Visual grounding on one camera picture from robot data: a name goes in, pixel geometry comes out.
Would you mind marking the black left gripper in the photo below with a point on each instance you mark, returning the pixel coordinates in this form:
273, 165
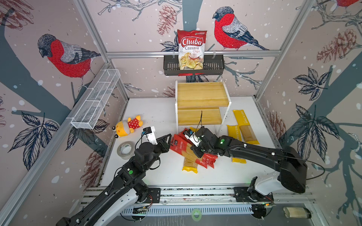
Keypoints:
161, 142

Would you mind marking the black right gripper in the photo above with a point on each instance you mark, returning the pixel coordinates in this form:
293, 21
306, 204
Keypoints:
194, 149

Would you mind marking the red spaghetti bag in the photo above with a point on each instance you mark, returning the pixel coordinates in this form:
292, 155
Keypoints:
187, 132
209, 159
182, 147

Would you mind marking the yellow spaghetti bag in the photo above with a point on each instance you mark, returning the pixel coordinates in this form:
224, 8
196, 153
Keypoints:
245, 127
190, 166
234, 132

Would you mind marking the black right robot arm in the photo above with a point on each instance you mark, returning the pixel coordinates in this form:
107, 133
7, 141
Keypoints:
288, 170

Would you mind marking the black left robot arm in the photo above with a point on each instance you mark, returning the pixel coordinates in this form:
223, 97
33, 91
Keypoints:
126, 188

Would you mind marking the wooden two-tier shelf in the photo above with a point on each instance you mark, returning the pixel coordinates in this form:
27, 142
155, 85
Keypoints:
199, 103

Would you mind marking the clear tape roll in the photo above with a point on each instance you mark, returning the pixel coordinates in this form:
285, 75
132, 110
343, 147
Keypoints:
126, 150

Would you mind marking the yellow plush toy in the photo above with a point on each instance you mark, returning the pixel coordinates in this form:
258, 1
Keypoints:
127, 127

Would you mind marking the Chuba cassava chips bag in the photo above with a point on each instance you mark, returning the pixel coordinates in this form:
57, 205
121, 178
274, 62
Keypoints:
191, 49

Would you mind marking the glass jar right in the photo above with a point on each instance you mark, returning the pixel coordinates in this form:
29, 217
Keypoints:
297, 212

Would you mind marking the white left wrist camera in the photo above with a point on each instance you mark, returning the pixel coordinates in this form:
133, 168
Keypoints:
149, 132

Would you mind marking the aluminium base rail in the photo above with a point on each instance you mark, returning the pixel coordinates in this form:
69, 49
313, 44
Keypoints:
200, 201

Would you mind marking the black hanging wire basket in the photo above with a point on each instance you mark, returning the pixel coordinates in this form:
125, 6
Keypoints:
213, 65

